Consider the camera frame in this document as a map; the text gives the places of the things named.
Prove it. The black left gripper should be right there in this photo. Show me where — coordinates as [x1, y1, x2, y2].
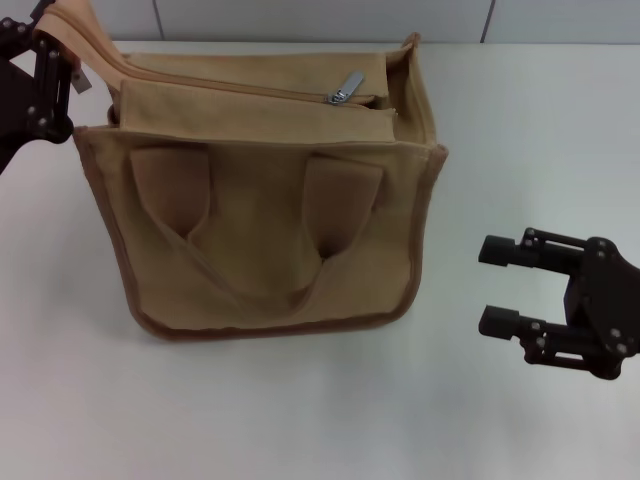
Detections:
[0, 0, 76, 174]

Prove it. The khaki canvas food bag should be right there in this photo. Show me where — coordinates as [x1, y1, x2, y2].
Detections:
[33, 0, 451, 345]

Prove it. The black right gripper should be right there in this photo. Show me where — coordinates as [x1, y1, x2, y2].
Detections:
[477, 227, 640, 383]

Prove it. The silver zipper pull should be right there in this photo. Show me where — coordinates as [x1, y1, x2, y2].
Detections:
[325, 71, 367, 105]

